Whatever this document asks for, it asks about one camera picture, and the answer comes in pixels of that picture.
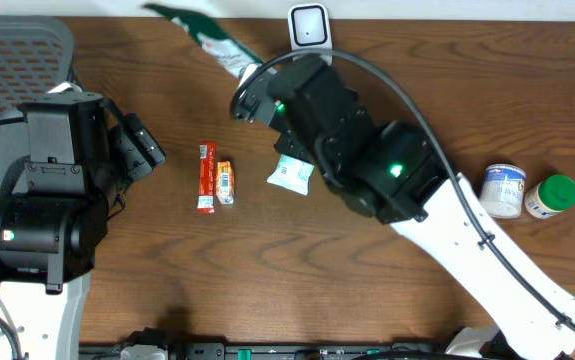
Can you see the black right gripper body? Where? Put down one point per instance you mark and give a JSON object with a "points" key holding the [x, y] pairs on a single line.
{"points": [[282, 128]]}

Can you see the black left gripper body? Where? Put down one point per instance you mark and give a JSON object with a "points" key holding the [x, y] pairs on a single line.
{"points": [[132, 151]]}

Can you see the red white tube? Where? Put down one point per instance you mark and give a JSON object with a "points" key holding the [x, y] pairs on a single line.
{"points": [[207, 178]]}

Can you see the green 3M product package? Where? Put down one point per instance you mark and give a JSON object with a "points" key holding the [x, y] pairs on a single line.
{"points": [[227, 51]]}

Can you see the light green small pouch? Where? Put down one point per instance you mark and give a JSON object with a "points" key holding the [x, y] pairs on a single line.
{"points": [[292, 174]]}

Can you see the small orange carton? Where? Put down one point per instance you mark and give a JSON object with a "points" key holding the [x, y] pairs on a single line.
{"points": [[225, 188]]}

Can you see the white blue round container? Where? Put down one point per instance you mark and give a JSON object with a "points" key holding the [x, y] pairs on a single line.
{"points": [[503, 190]]}

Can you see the green lid jar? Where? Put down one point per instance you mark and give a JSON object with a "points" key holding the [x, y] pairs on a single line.
{"points": [[550, 197]]}

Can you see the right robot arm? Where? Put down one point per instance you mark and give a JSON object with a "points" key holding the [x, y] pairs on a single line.
{"points": [[398, 174]]}

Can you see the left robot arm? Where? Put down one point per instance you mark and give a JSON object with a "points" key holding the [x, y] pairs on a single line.
{"points": [[35, 324]]}

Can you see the grey plastic mesh basket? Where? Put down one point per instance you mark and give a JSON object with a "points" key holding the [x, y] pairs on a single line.
{"points": [[12, 65]]}

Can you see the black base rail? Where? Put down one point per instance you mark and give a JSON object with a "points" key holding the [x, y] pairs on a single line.
{"points": [[151, 343]]}

